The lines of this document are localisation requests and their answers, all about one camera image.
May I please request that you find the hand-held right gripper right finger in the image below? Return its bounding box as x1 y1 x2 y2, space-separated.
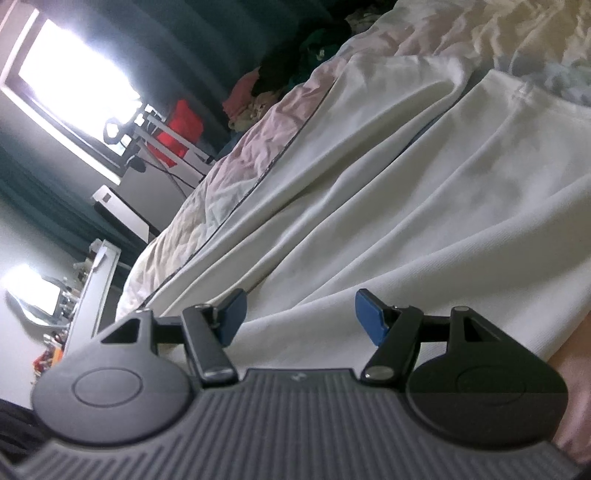
355 288 532 383

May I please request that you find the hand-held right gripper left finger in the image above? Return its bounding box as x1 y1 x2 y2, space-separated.
100 288 247 385

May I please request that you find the white garment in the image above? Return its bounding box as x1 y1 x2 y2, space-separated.
148 55 591 370

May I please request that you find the pile of mixed clothes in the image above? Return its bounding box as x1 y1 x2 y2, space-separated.
222 9 365 132

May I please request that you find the white shelf with small items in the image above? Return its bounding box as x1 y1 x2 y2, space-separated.
30 239 122 384

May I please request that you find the white box appliance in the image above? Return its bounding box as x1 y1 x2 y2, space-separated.
91 185 160 243

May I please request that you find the pale floral bed sheet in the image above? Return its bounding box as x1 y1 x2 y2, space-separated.
115 0 591 319

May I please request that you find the white chair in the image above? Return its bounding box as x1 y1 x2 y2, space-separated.
131 104 215 178

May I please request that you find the mirror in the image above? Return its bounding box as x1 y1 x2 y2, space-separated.
4 272 63 326

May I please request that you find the red cloth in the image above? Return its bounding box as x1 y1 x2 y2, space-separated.
154 99 205 160

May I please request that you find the bright window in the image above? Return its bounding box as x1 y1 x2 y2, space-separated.
2 9 144 178

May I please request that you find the dark green curtain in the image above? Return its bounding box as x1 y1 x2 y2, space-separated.
0 0 398 278

